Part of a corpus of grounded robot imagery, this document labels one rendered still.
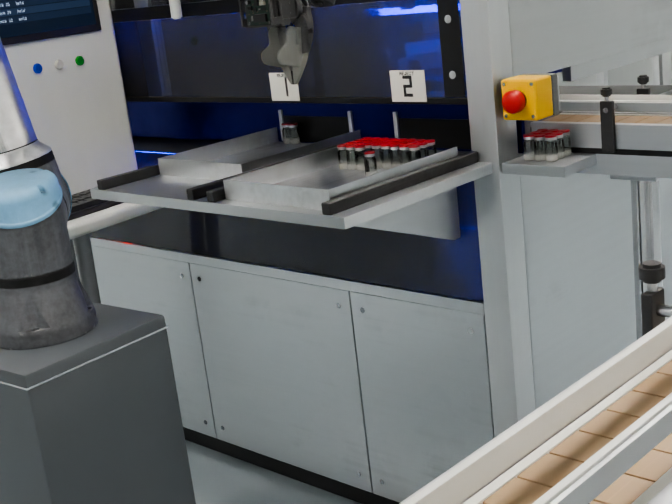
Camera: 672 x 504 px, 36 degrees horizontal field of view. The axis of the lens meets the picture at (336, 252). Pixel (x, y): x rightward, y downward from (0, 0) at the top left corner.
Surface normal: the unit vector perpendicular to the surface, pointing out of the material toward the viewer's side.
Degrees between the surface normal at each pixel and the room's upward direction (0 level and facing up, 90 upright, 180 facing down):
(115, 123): 90
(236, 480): 0
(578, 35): 90
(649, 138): 90
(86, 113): 90
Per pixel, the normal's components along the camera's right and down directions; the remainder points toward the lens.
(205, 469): -0.11, -0.96
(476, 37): -0.68, 0.27
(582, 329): 0.73, 0.11
